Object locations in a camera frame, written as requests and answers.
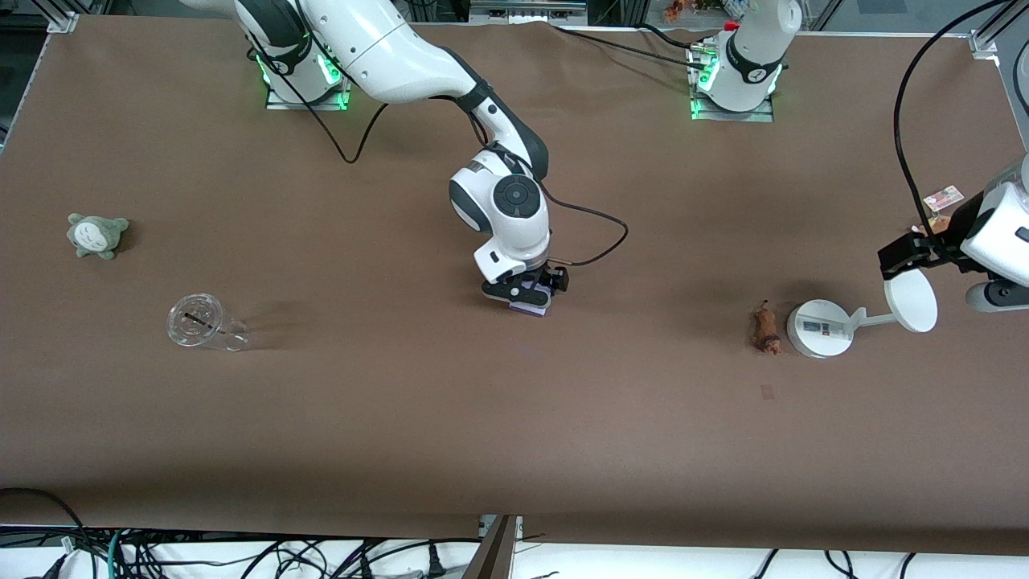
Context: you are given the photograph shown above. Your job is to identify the brown lion statue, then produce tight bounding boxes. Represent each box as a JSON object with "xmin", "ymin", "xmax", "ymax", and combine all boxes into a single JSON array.
[{"xmin": 750, "ymin": 300, "xmax": 782, "ymax": 356}]

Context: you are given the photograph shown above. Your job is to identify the white round phone stand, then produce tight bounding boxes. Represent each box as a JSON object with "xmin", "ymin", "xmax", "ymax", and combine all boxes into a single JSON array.
[{"xmin": 786, "ymin": 262, "xmax": 939, "ymax": 359}]

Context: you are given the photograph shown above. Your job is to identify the dark table support beam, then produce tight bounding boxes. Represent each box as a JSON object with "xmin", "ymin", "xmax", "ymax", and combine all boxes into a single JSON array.
[{"xmin": 461, "ymin": 515, "xmax": 524, "ymax": 579}]

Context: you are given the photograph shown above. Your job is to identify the clear plastic cup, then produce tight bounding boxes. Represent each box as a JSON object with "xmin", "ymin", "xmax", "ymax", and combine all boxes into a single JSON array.
[{"xmin": 166, "ymin": 293, "xmax": 251, "ymax": 352}]

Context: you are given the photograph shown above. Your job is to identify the grey plush toy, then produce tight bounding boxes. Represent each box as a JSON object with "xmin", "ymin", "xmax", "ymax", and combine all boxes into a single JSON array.
[{"xmin": 66, "ymin": 212, "xmax": 130, "ymax": 261}]

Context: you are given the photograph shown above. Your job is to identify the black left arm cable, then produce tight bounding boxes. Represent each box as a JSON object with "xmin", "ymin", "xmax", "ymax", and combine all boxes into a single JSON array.
[{"xmin": 893, "ymin": 0, "xmax": 1012, "ymax": 236}]

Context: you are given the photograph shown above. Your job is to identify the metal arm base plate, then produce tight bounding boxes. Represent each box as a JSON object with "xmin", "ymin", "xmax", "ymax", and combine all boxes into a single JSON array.
[
  {"xmin": 689, "ymin": 42, "xmax": 775, "ymax": 123},
  {"xmin": 264, "ymin": 44, "xmax": 353, "ymax": 112}
]

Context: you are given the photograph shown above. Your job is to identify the metal frame rail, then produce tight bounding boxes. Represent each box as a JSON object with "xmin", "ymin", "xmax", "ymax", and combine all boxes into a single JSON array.
[{"xmin": 469, "ymin": 0, "xmax": 588, "ymax": 26}]

